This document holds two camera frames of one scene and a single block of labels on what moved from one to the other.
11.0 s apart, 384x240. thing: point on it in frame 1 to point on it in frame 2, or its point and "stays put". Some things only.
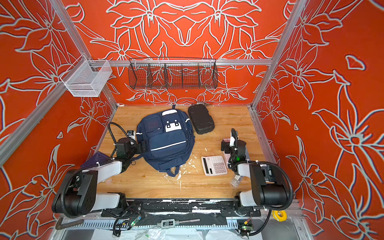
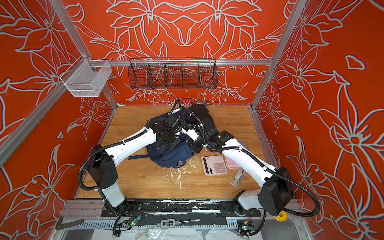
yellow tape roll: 279,215 stays put
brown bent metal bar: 59,225 stays put
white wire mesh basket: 86,78 stays put
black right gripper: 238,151 to 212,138
